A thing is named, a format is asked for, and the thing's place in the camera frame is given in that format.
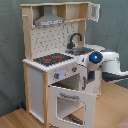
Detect grey backdrop curtain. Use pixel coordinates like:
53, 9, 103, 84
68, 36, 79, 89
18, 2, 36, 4
0, 0, 128, 117

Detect left red stove knob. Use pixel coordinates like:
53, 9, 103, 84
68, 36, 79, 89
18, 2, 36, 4
54, 73, 60, 79

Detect right red stove knob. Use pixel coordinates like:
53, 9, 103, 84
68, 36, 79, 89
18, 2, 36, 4
71, 66, 78, 73

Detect black stovetop red burners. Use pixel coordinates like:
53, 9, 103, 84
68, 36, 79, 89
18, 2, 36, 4
34, 53, 71, 67

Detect metal toy sink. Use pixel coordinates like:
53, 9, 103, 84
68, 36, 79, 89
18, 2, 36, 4
65, 47, 94, 56

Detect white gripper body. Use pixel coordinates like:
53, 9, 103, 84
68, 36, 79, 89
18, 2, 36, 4
70, 54, 88, 64

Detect grey cabinet door handle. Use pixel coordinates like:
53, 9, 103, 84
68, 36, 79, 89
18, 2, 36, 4
82, 76, 86, 90

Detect white wooden toy kitchen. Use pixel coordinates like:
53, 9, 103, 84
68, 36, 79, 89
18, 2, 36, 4
22, 2, 101, 128

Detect white oven door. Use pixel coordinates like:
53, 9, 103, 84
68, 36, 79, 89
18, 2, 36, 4
49, 86, 96, 128

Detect red stove knob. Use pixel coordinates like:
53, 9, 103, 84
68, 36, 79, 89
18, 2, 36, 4
71, 66, 78, 73
54, 73, 60, 79

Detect white microwave door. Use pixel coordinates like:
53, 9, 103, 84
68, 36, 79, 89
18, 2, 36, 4
88, 3, 100, 22

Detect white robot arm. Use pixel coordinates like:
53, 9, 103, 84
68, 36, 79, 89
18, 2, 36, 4
67, 44, 128, 83

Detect grey range hood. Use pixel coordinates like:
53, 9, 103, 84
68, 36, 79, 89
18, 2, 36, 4
35, 5, 64, 27

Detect black toy faucet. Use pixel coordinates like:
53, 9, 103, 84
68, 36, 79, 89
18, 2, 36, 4
67, 33, 83, 49

